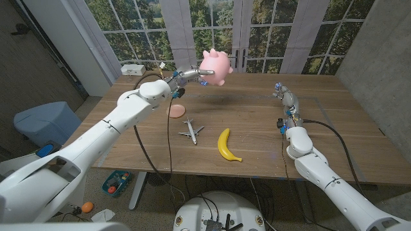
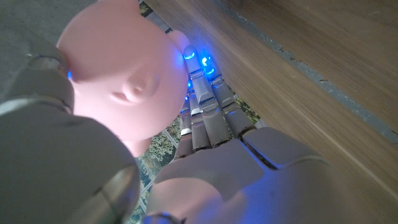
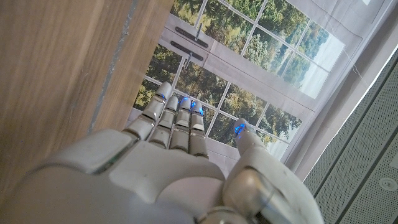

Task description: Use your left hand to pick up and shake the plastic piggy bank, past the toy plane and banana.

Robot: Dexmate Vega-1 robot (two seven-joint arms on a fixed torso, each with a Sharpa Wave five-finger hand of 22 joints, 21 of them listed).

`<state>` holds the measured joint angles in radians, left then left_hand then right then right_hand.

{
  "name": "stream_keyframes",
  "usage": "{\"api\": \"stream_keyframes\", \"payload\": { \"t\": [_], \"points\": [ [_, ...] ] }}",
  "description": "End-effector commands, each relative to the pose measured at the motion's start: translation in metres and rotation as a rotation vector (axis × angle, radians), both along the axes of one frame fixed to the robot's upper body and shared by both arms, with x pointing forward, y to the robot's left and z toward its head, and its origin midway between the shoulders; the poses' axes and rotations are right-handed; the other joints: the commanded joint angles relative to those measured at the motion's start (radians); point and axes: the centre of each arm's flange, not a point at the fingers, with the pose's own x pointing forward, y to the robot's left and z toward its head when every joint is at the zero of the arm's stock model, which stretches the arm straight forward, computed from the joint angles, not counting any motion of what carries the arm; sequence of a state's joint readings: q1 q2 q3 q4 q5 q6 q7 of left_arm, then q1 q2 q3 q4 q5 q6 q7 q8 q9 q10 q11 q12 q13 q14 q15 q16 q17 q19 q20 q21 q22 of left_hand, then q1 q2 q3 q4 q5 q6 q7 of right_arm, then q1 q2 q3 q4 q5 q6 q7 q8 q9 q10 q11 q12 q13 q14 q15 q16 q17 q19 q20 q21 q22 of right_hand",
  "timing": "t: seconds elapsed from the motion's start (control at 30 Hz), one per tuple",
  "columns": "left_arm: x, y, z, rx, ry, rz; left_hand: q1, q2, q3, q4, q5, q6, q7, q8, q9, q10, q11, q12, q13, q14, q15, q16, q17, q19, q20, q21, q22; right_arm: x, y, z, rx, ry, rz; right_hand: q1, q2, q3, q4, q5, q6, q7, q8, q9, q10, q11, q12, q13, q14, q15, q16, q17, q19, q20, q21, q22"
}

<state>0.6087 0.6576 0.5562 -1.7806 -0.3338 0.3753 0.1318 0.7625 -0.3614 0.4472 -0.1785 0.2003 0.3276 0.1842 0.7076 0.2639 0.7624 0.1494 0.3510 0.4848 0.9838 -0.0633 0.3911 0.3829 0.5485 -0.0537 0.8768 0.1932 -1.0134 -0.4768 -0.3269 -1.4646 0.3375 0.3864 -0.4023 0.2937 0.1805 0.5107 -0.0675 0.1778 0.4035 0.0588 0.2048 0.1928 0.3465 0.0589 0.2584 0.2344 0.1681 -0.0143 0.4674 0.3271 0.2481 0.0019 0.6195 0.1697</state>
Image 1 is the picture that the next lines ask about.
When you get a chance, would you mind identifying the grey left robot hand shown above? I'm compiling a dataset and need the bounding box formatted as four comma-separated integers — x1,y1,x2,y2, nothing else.
168,67,215,92

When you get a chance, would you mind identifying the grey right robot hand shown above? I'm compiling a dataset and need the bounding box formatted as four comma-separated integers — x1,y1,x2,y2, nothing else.
272,82,301,117

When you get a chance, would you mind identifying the pink plastic piggy bank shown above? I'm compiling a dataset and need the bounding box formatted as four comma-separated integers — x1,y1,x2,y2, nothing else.
198,47,234,87

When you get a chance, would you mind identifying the grey toy plane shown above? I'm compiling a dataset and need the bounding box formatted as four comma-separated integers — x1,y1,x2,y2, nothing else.
178,117,205,145

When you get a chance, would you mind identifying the yellow banana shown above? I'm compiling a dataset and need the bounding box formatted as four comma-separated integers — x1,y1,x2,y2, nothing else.
217,128,243,163

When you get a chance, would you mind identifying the teal toy box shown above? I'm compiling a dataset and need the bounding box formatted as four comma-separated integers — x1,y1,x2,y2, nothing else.
101,169,133,198

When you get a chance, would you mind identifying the pink round plate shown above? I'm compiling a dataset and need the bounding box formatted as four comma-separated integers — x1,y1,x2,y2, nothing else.
166,103,186,119

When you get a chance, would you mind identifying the white rectangular box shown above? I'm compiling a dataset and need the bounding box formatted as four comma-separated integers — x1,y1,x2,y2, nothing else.
120,64,146,76

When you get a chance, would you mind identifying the printed window backdrop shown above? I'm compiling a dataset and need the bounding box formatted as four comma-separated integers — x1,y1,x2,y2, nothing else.
69,0,376,76

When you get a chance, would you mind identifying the grey table leg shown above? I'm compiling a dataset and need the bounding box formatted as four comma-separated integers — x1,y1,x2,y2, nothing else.
295,180,315,225

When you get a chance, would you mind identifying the dark round floor fan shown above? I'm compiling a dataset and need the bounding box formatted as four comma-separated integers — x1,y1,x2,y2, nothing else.
146,172,171,187

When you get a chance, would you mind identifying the white table leg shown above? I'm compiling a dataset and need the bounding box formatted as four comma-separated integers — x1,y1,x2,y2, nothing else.
128,171,149,212

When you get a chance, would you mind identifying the white robot torso base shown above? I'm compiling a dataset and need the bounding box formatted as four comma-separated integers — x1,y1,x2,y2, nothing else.
173,191,267,231

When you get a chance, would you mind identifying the black antenna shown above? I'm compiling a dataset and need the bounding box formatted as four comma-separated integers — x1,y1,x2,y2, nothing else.
224,214,244,231

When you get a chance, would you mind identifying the grey computer board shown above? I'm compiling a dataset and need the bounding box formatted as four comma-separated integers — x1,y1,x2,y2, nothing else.
205,219,223,231

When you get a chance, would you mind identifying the blue plastic object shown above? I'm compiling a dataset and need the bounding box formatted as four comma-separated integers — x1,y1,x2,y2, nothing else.
35,143,62,160

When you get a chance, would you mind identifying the white crumpled tissue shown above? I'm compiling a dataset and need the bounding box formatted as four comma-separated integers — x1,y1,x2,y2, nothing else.
91,209,116,223

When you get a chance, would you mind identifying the white floor platform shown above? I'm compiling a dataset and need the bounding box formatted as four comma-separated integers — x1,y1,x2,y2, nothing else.
0,153,42,184

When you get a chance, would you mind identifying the white robot body edge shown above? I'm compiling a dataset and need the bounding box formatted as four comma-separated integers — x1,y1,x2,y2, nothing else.
0,222,131,231

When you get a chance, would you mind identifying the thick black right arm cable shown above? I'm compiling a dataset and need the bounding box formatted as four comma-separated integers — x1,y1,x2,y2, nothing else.
302,119,369,198

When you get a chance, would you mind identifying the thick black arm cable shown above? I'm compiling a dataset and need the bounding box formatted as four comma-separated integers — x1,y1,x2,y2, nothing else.
132,73,187,206
302,119,369,198

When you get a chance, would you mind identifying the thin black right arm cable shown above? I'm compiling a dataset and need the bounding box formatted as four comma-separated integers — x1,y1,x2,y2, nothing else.
281,133,309,225

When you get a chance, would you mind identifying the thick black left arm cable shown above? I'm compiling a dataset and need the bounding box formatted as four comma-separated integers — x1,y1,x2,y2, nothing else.
132,73,187,206

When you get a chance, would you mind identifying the dark door handle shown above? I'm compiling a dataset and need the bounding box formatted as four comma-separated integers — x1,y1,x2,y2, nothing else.
10,23,31,36

